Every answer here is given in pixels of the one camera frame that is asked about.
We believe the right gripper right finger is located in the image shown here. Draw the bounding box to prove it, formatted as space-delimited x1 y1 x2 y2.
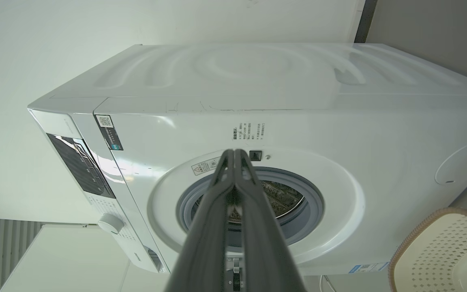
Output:
234 149 308 292

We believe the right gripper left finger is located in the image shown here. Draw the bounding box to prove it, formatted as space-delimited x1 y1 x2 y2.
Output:
165 149 235 292

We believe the stainless steel washing machine drum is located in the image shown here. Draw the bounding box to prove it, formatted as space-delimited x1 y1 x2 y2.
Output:
191 180 305 225

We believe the white program dial knob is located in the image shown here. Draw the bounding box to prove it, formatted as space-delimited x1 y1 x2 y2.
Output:
98 214 125 235

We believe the dark washing machine control panel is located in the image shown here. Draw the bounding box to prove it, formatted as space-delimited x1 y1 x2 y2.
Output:
46 133 116 199

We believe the cream perforated laundry basket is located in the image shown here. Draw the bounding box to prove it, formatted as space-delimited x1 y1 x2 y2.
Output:
388 208 467 292

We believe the grey rubber door gasket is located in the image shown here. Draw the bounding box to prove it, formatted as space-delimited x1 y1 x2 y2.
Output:
176 166 324 248

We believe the warning triangle sticker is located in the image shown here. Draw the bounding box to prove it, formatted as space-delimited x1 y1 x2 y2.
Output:
191 157 220 176

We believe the blue energy label sticker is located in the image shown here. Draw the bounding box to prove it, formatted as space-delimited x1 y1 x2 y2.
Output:
349 262 390 273

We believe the white cabinet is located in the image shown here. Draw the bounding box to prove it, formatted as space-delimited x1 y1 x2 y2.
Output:
0 224 170 292

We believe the black QR code sticker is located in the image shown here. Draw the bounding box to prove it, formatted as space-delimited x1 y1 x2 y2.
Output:
95 115 124 151

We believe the white front-load washing machine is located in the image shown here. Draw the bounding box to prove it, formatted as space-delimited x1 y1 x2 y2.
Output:
28 43 467 276

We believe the white cable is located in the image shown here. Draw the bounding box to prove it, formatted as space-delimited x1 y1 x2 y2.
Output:
319 275 338 292

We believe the dark wall trim strip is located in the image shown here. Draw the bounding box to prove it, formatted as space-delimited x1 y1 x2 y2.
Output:
354 0 378 43

